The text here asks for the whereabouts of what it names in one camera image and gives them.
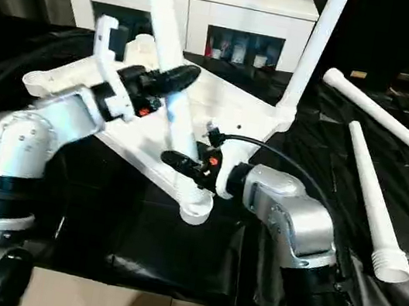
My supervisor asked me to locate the white plastic table top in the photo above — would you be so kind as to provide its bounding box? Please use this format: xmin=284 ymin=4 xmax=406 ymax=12
xmin=2 ymin=14 xmax=315 ymax=242

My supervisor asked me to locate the white plastic table leg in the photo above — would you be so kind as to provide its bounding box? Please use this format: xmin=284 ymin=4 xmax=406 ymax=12
xmin=323 ymin=119 xmax=409 ymax=287
xmin=310 ymin=66 xmax=409 ymax=167
xmin=102 ymin=0 xmax=247 ymax=211
xmin=273 ymin=0 xmax=352 ymax=123

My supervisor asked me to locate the black mat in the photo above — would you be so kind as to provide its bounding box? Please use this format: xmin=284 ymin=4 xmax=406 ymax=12
xmin=0 ymin=10 xmax=409 ymax=306

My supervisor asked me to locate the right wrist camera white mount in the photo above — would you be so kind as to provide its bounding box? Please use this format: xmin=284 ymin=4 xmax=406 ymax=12
xmin=209 ymin=139 xmax=255 ymax=203

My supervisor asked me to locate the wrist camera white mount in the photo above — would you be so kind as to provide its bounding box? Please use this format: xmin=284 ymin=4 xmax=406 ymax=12
xmin=209 ymin=139 xmax=255 ymax=203
xmin=80 ymin=13 xmax=152 ymax=125

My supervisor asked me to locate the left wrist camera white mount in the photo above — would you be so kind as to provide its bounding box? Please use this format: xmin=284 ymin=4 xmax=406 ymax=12
xmin=80 ymin=13 xmax=152 ymax=125

